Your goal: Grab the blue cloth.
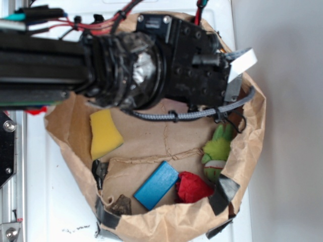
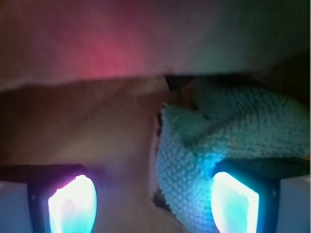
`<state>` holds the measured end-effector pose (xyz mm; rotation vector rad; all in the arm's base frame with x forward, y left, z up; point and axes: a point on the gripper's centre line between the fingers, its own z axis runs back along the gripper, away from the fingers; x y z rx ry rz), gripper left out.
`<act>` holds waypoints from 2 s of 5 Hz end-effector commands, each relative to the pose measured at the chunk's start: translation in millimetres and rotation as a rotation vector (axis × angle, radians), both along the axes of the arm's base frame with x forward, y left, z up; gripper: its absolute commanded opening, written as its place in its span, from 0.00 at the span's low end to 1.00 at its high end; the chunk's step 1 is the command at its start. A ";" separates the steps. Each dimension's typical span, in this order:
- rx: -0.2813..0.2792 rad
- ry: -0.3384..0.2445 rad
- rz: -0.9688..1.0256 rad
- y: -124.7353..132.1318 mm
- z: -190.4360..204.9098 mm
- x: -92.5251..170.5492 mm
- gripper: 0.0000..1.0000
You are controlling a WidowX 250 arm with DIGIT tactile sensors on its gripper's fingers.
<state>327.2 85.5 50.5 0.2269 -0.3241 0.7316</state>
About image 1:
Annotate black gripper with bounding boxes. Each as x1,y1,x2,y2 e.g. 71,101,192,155
136,14,229,105

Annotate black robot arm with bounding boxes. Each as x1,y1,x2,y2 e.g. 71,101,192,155
1,13,238,110

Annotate green plush toy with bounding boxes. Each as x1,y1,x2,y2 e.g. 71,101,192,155
201,125,234,184

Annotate blue rectangular block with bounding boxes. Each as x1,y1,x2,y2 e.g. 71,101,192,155
133,161,179,210

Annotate yellow sponge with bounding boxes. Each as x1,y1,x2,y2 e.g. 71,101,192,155
90,109,124,160

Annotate red crumpled paper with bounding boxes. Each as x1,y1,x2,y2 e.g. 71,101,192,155
176,171,214,203

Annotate brown paper bag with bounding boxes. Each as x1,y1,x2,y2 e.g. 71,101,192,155
44,74,266,241

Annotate black metal mounting plate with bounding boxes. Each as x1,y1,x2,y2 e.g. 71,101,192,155
0,111,16,189

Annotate white flat ribbon cable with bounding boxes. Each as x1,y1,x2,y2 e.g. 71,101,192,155
226,47,258,84

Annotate grey braided cable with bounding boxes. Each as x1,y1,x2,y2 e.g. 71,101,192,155
131,87,255,124

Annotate red and black wires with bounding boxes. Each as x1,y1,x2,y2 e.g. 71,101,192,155
25,0,210,38

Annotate aluminium frame rail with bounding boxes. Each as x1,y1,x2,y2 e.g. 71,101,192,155
1,111,27,241

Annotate metal corner bracket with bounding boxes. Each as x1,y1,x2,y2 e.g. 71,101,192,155
1,221,23,242

